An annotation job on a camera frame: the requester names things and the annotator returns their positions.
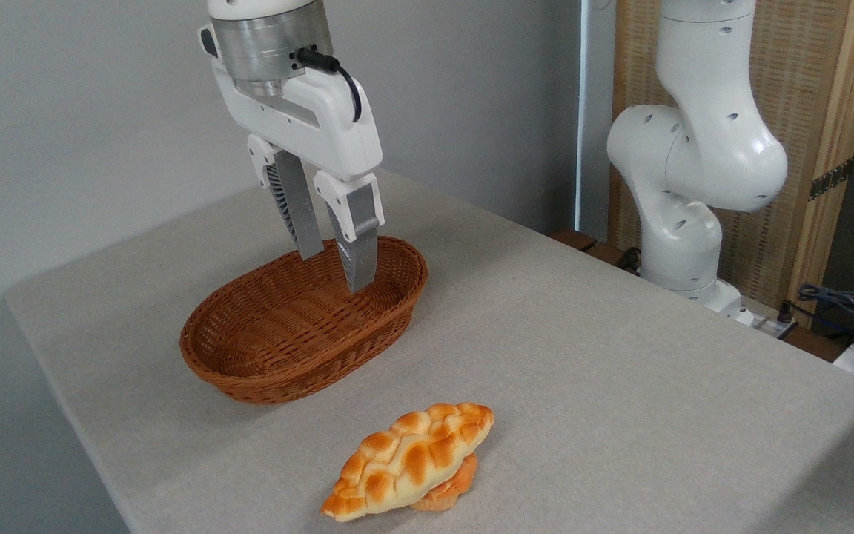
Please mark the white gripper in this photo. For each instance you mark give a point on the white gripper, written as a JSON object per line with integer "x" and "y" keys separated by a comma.
{"x": 323, "y": 119}

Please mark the long braided bread loaf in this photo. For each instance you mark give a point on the long braided bread loaf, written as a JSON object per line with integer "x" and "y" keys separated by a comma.
{"x": 405, "y": 460}

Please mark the black knob beside robot base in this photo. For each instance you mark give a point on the black knob beside robot base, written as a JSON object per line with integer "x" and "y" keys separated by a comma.
{"x": 629, "y": 259}

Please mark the brown wicker oval basket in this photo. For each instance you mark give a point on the brown wicker oval basket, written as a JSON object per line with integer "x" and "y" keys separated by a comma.
{"x": 264, "y": 348}

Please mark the round orange bread roll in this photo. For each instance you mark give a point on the round orange bread roll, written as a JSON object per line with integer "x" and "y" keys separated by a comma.
{"x": 451, "y": 486}

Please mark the brown wooden block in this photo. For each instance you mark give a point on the brown wooden block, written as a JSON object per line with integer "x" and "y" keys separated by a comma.
{"x": 574, "y": 239}

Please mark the woven wooden folding screen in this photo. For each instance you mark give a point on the woven wooden folding screen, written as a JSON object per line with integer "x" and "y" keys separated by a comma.
{"x": 798, "y": 89}

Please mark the metal screen hinge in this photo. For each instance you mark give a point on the metal screen hinge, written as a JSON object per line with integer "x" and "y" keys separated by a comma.
{"x": 831, "y": 179}

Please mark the white vertical frame post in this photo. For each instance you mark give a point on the white vertical frame post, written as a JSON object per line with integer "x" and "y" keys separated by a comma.
{"x": 594, "y": 111}

